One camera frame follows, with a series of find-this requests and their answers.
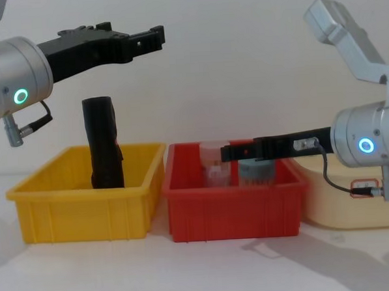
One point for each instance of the cream plastic bin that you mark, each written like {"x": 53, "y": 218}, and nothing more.
{"x": 341, "y": 209}

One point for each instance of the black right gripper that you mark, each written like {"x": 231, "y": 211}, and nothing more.
{"x": 279, "y": 146}

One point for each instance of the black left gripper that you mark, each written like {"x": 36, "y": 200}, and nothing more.
{"x": 85, "y": 50}

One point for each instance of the grey ribbed bottle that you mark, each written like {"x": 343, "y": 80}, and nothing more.
{"x": 256, "y": 175}

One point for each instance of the black cylindrical tool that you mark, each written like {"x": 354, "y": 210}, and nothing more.
{"x": 103, "y": 140}

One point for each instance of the red plastic bin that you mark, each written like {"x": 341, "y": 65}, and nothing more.
{"x": 230, "y": 212}

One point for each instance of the yellow plastic bin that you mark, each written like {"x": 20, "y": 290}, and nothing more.
{"x": 87, "y": 213}

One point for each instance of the clear plastic jar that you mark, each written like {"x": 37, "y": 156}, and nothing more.
{"x": 215, "y": 173}

